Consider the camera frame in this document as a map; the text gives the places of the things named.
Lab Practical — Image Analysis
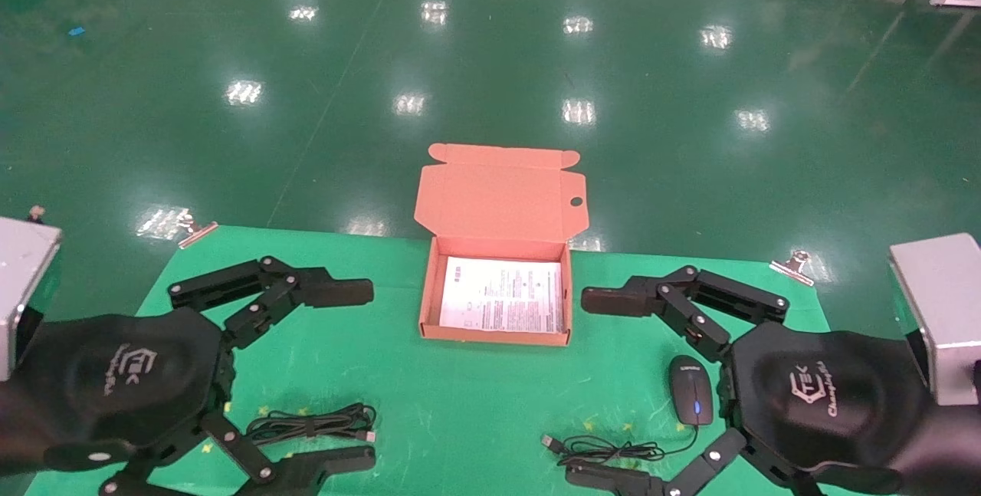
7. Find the white printed instruction sheet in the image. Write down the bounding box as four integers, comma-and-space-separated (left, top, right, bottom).
438, 256, 566, 333

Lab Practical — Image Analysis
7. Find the black mouse cable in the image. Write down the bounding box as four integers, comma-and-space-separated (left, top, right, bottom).
541, 356, 714, 470

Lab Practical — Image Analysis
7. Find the silver binder clip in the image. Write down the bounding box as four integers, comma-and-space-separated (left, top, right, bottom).
178, 212, 219, 249
769, 249, 815, 287

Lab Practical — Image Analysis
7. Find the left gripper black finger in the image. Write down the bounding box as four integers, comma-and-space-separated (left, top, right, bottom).
167, 255, 375, 351

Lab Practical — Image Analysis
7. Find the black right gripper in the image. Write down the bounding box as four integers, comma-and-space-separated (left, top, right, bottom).
565, 265, 981, 496

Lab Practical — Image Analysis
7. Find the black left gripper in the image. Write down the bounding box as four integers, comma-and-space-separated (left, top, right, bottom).
0, 308, 378, 496

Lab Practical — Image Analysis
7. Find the green table cloth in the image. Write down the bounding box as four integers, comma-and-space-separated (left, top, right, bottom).
23, 225, 882, 496

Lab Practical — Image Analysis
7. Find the open brown cardboard box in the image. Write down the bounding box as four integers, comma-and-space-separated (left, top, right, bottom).
414, 143, 589, 347

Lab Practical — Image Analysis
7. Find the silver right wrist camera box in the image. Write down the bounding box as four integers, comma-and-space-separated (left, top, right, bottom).
889, 233, 981, 406

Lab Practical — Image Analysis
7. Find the black data cable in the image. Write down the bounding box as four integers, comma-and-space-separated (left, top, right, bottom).
245, 402, 378, 445

